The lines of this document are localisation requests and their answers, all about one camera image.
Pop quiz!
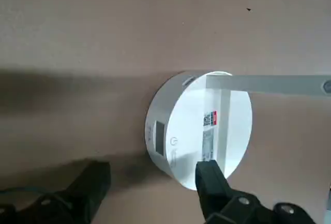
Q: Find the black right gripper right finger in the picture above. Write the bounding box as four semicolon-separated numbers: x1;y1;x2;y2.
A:
195;159;315;224

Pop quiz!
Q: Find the white foldable desk lamp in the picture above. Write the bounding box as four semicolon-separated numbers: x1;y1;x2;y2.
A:
144;70;331;191

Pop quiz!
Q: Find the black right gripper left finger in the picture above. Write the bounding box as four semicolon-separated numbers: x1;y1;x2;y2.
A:
0;158;112;224

